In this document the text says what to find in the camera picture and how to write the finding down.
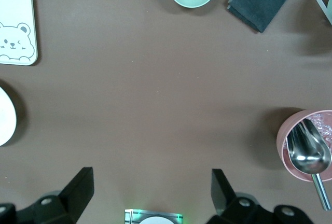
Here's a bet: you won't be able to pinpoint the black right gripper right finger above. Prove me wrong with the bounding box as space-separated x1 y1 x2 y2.
206 169 314 224

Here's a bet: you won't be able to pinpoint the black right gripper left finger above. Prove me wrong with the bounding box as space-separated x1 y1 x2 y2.
0 166 94 224

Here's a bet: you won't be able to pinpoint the white round plate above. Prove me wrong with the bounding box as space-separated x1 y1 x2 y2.
0 86 18 147

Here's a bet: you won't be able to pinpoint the pink bowl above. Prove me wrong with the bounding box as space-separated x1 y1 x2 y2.
276 109 332 183

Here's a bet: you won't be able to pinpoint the steel scoop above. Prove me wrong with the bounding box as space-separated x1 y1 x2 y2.
286 119 332 211

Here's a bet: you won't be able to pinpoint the clear ice pieces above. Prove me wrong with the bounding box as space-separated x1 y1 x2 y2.
310 114 332 148

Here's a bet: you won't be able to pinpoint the dark grey folded cloth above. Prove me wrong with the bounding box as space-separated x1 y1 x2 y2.
227 0 298 34

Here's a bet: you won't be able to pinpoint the cream bear print tray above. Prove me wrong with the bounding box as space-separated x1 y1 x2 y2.
0 0 39 66

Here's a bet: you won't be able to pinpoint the pale green cup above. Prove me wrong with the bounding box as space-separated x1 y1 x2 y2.
325 0 332 25

